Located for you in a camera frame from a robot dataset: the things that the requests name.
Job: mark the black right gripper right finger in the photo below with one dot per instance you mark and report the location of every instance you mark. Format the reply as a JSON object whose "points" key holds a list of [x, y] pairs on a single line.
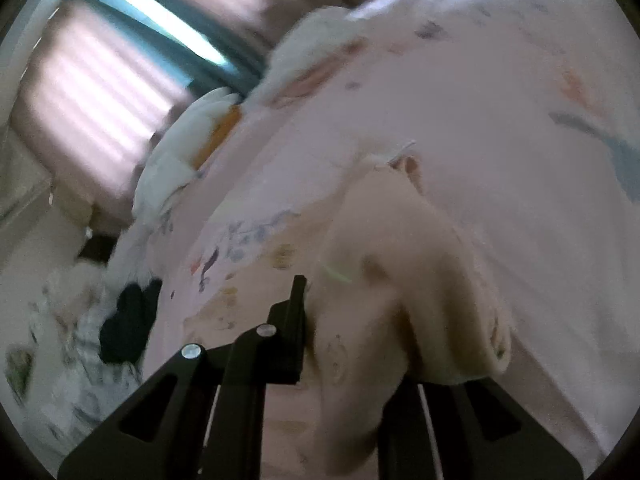
{"points": [[472, 431]]}

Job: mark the peach cartoon print garment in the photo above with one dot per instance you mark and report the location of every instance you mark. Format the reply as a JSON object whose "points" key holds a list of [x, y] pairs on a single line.
{"points": [[391, 283]]}

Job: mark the black garment on bed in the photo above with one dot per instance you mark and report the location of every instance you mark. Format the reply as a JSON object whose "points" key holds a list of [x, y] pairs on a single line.
{"points": [[127, 319]]}

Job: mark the pink pleated curtain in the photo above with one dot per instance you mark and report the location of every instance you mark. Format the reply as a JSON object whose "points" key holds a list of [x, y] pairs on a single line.
{"points": [[108, 77]]}

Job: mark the plaid grey white clothing pile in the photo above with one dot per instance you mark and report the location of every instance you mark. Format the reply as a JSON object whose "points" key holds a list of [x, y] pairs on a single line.
{"points": [[81, 362]]}

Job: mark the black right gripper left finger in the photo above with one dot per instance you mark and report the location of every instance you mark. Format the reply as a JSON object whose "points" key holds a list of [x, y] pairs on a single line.
{"points": [[200, 416]]}

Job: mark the pink animal print bedsheet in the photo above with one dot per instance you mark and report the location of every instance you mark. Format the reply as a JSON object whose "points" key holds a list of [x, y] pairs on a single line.
{"points": [[524, 118]]}

